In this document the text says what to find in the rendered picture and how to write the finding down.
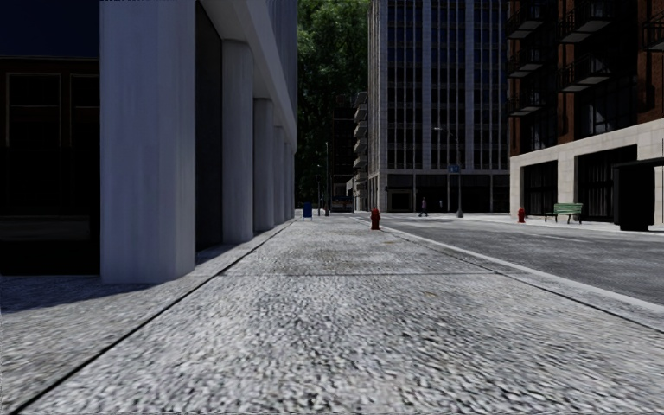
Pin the trees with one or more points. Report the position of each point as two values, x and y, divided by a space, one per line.
332 78

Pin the blue letter box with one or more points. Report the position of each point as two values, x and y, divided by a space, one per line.
307 210

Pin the green bench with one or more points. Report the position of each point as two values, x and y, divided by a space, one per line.
566 209

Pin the red fire hydrant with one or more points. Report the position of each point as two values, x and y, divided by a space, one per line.
521 215
375 219

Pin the dark building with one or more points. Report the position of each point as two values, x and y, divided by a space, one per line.
360 150

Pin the pale concrete building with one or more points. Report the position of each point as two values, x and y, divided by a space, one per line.
148 155

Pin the grey pole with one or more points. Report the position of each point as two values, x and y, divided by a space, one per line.
327 181

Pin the glass tower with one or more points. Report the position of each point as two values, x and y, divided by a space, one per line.
436 93

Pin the person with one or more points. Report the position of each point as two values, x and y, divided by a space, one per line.
423 207

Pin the grey street lamp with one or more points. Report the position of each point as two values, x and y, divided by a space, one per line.
458 181

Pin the red brick building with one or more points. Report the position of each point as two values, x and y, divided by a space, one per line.
586 104

